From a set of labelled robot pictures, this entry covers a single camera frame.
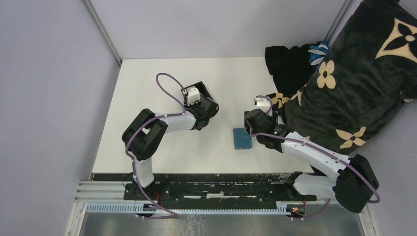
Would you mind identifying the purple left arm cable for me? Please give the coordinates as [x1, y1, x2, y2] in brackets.
[125, 72, 186, 220]

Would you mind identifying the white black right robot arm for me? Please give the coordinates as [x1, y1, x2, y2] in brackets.
[244, 109, 381, 213]

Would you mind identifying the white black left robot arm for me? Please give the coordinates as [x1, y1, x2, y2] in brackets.
[122, 96, 219, 200]

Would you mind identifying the black floral fleece blanket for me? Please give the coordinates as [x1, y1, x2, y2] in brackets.
[270, 0, 417, 154]

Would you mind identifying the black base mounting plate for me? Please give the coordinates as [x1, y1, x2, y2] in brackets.
[123, 173, 317, 211]

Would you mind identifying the black cloth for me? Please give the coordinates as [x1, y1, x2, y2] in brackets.
[265, 44, 315, 97]

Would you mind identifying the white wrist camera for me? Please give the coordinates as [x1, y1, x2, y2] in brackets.
[254, 95, 273, 107]
[186, 86, 200, 106]

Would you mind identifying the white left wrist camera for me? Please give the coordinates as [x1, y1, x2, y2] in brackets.
[186, 86, 200, 106]

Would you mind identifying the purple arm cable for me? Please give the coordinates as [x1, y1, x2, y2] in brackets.
[251, 95, 381, 220]
[125, 72, 186, 220]

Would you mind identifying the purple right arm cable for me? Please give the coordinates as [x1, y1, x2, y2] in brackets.
[251, 95, 381, 220]

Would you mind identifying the blue leather card holder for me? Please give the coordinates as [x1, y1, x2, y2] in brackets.
[233, 127, 252, 150]

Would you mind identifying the aluminium frame rail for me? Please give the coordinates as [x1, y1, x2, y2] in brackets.
[75, 181, 125, 202]

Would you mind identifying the black plastic card bin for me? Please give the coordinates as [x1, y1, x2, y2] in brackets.
[181, 81, 212, 104]

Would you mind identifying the blue white patterned cloth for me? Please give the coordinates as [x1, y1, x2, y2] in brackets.
[308, 41, 330, 68]

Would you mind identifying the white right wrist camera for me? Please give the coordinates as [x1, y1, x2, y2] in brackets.
[254, 95, 273, 107]

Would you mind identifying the light blue slotted cable duct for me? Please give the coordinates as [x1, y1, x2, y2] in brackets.
[85, 202, 291, 216]

